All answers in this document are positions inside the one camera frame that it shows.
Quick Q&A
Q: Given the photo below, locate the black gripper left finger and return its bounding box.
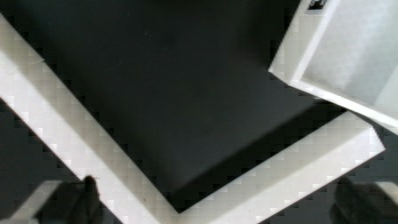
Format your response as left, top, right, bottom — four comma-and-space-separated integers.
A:
0, 175, 107, 224

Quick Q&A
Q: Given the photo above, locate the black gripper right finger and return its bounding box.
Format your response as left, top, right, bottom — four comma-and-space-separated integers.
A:
329, 178, 398, 224

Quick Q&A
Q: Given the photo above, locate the white drawer housing box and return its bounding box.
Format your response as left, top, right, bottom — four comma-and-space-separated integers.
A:
270, 0, 398, 134

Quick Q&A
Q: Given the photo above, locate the white L-shaped frame wall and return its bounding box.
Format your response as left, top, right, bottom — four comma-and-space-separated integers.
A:
0, 15, 384, 224

